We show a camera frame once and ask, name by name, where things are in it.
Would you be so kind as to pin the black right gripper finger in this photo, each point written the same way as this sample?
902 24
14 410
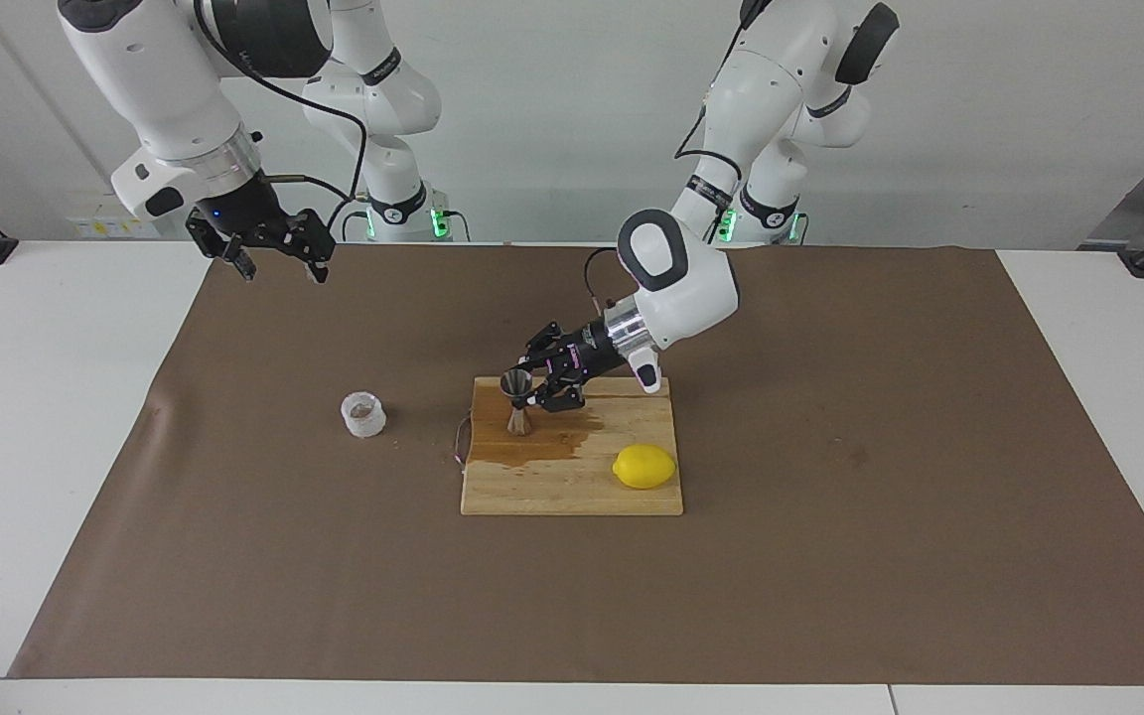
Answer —
320 260
242 260

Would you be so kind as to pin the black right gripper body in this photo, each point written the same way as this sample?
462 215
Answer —
254 223

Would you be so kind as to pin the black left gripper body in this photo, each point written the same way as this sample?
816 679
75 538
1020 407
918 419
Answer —
587 353

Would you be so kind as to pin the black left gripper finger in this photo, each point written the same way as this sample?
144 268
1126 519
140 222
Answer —
562 397
547 343

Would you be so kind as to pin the steel double jigger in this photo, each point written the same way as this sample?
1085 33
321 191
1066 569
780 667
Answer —
518 422

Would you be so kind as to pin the small clear plastic cup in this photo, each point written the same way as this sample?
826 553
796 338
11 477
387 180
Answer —
363 422

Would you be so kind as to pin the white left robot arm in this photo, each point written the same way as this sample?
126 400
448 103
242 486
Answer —
691 288

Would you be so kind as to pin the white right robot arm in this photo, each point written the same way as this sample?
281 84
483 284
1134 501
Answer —
155 79

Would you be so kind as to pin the wooden cutting board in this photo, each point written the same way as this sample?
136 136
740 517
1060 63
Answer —
572 492

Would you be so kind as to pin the yellow lemon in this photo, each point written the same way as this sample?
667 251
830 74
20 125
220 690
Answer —
643 467

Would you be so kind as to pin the brown table mat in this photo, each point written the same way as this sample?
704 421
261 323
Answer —
830 556

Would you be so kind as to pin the white wall socket strip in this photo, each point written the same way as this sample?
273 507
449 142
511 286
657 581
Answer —
100 226

